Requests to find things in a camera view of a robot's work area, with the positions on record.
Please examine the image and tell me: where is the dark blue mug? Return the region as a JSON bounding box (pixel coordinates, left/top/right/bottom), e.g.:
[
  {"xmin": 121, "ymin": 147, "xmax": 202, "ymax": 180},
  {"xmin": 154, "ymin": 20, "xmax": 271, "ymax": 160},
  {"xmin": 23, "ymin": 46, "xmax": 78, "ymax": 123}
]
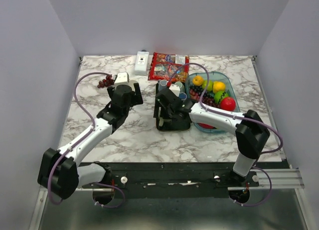
[{"xmin": 178, "ymin": 92, "xmax": 187, "ymax": 101}]

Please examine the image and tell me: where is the teal transparent fruit container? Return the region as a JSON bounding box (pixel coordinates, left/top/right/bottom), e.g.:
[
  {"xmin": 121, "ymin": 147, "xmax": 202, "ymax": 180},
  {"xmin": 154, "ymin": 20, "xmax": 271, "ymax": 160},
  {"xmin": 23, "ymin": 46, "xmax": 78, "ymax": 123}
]
[{"xmin": 185, "ymin": 72, "xmax": 240, "ymax": 134}]

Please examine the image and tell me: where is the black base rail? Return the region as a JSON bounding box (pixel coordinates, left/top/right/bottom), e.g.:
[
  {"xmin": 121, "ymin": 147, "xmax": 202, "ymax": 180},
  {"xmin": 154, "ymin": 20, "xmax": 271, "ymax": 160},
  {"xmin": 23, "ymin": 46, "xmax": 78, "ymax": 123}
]
[{"xmin": 51, "ymin": 161, "xmax": 292, "ymax": 200}]

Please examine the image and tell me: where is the red dragon fruit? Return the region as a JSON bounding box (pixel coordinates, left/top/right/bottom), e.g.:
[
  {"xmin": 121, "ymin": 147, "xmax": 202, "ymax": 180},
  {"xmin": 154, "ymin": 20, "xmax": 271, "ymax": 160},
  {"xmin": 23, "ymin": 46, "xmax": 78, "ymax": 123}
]
[{"xmin": 198, "ymin": 123, "xmax": 215, "ymax": 129}]

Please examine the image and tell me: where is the white rectangular box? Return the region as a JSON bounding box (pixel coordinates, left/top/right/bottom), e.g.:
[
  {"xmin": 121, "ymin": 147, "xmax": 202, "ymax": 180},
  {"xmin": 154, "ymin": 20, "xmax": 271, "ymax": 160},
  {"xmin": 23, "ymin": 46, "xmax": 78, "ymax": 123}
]
[{"xmin": 133, "ymin": 50, "xmax": 150, "ymax": 76}]

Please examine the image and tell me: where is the green lime fruit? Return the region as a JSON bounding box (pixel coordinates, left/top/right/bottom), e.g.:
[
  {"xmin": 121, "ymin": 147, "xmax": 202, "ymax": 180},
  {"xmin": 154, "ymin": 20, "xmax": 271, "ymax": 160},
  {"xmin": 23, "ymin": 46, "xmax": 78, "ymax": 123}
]
[{"xmin": 201, "ymin": 80, "xmax": 214, "ymax": 92}]

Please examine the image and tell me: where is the yellow lemon fruit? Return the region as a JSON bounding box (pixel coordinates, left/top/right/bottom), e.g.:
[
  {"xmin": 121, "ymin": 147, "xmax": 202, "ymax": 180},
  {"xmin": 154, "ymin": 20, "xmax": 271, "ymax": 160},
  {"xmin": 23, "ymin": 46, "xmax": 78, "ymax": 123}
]
[{"xmin": 212, "ymin": 81, "xmax": 226, "ymax": 94}]

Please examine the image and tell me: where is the orange fruit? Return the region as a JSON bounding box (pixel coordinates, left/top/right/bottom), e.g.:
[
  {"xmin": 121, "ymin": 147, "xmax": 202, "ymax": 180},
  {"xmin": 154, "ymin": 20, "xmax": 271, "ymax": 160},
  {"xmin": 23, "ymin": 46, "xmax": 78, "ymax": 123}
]
[{"xmin": 192, "ymin": 75, "xmax": 204, "ymax": 86}]

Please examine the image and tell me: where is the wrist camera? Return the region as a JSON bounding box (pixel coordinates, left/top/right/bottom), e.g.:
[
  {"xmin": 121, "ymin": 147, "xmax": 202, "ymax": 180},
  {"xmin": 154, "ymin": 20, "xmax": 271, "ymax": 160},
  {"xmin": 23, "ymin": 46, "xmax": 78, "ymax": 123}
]
[
  {"xmin": 167, "ymin": 84, "xmax": 180, "ymax": 97},
  {"xmin": 114, "ymin": 72, "xmax": 130, "ymax": 86}
]

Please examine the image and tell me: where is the red apple fruit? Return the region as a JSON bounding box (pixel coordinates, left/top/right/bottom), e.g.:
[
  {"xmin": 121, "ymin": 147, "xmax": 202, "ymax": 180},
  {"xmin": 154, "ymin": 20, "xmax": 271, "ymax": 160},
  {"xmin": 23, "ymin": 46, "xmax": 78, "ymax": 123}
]
[{"xmin": 220, "ymin": 97, "xmax": 236, "ymax": 112}]

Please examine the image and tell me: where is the black tray gold rim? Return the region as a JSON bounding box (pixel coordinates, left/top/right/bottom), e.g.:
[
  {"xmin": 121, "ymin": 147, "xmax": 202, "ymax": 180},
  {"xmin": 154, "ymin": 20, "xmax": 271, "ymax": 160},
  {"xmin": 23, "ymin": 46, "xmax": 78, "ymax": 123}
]
[{"xmin": 155, "ymin": 82, "xmax": 192, "ymax": 133}]

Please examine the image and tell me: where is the aluminium frame rail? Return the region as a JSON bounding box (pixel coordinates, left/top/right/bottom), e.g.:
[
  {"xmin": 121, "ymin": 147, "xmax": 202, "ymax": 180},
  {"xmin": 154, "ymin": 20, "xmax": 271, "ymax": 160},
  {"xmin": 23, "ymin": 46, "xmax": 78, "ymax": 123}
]
[{"xmin": 32, "ymin": 167, "xmax": 306, "ymax": 191}]

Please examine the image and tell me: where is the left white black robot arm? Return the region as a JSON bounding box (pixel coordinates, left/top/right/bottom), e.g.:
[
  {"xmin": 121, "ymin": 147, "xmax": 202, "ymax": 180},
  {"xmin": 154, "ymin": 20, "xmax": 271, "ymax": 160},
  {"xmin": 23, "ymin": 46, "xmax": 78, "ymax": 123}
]
[{"xmin": 37, "ymin": 82, "xmax": 143, "ymax": 200}]

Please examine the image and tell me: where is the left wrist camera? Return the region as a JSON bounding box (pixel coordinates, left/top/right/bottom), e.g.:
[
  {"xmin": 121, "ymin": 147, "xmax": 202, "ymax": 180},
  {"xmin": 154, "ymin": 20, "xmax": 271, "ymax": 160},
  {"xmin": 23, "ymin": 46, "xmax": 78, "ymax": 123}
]
[{"xmin": 114, "ymin": 72, "xmax": 130, "ymax": 86}]

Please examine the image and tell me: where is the dark blue grape bunch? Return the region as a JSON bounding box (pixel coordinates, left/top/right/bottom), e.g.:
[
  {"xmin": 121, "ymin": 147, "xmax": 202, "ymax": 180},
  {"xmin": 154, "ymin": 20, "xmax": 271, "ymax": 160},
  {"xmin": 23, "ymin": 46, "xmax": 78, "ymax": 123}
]
[{"xmin": 189, "ymin": 85, "xmax": 204, "ymax": 96}]

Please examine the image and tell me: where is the light green large mug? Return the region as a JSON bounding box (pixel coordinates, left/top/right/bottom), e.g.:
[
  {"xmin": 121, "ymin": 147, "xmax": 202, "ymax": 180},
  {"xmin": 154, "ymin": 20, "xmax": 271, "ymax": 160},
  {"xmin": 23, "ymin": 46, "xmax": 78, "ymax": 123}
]
[{"xmin": 159, "ymin": 116, "xmax": 171, "ymax": 127}]

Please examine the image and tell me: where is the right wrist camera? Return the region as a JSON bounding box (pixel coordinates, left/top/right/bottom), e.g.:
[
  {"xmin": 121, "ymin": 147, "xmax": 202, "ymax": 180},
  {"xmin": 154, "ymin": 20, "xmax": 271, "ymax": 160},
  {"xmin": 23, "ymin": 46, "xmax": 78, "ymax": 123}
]
[{"xmin": 167, "ymin": 84, "xmax": 180, "ymax": 97}]

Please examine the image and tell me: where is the mint green mug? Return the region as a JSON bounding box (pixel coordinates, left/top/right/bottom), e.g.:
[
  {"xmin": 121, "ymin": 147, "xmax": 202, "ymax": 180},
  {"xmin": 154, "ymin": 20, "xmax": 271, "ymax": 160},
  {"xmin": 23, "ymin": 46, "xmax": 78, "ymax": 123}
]
[{"xmin": 175, "ymin": 82, "xmax": 185, "ymax": 93}]

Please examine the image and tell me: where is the grey blue dotted mug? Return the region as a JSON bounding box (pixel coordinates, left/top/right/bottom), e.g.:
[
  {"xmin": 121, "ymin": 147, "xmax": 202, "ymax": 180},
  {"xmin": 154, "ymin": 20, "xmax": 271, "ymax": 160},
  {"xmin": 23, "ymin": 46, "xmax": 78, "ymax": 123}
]
[{"xmin": 158, "ymin": 80, "xmax": 169, "ymax": 92}]

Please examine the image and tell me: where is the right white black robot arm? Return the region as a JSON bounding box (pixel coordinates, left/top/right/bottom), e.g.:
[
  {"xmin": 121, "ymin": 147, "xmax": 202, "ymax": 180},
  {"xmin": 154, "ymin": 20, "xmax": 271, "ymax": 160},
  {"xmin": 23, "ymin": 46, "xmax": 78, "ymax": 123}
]
[{"xmin": 156, "ymin": 88, "xmax": 270, "ymax": 186}]

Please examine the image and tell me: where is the dark red grape bunch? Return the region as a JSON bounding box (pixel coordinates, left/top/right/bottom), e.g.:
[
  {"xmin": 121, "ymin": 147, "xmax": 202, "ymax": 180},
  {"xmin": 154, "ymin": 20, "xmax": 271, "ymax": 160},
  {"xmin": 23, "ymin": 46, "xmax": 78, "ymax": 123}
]
[{"xmin": 97, "ymin": 74, "xmax": 115, "ymax": 88}]

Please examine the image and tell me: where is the red snack bag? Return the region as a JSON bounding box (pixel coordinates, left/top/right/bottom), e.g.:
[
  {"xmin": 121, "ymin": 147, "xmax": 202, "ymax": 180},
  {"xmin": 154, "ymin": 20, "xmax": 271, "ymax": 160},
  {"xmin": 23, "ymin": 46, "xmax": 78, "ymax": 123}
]
[{"xmin": 148, "ymin": 52, "xmax": 189, "ymax": 81}]

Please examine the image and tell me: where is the green striped melon fruit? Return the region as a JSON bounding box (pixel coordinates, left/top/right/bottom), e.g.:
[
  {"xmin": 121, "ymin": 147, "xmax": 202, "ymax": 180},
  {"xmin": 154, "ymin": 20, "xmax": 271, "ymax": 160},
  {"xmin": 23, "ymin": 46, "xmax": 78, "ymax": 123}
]
[{"xmin": 214, "ymin": 91, "xmax": 229, "ymax": 104}]

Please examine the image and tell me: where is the red grape bunch in container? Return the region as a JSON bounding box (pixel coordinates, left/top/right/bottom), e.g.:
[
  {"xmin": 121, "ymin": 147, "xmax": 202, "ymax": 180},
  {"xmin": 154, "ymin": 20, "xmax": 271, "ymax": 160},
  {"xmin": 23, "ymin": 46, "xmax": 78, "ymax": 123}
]
[{"xmin": 190, "ymin": 92, "xmax": 220, "ymax": 108}]

